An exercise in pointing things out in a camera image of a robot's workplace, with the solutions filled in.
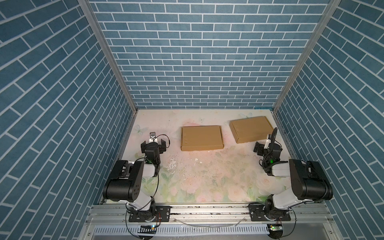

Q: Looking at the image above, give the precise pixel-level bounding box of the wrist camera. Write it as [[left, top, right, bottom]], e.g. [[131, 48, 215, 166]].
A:
[[264, 134, 272, 150], [149, 132, 158, 143]]

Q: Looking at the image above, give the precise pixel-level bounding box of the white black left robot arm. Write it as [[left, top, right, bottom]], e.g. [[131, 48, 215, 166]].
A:
[[103, 137, 168, 218]]

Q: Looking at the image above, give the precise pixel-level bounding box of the white slotted cable duct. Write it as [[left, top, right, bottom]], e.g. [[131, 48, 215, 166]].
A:
[[94, 224, 269, 237]]

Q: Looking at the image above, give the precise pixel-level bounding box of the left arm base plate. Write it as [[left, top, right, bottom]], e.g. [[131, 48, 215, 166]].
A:
[[128, 205, 171, 223]]

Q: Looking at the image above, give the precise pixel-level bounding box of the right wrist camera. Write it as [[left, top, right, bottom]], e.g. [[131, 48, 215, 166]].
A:
[[264, 134, 272, 150]]

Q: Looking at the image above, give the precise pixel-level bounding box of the aluminium corner post left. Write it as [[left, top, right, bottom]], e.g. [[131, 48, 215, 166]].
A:
[[78, 0, 138, 115]]

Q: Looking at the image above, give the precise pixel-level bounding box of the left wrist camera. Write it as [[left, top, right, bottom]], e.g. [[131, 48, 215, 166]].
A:
[[149, 132, 158, 143]]

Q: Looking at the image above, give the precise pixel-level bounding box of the brown cardboard box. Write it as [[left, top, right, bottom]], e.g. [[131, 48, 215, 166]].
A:
[[230, 116, 274, 144]]

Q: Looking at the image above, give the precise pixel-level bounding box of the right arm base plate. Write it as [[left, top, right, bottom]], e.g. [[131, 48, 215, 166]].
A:
[[248, 204, 291, 222]]

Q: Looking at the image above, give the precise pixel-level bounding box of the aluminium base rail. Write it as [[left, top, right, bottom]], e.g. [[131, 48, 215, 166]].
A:
[[86, 202, 334, 225]]

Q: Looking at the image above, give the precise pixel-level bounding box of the aluminium corner post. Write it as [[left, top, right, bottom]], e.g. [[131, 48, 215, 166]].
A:
[[78, 0, 138, 115], [272, 0, 341, 115]]

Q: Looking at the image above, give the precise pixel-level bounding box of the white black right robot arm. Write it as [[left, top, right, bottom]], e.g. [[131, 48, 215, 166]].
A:
[[254, 140, 334, 221]]

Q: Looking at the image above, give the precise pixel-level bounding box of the aluminium corner post right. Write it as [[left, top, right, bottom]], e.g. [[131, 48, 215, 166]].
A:
[[272, 0, 341, 115]]

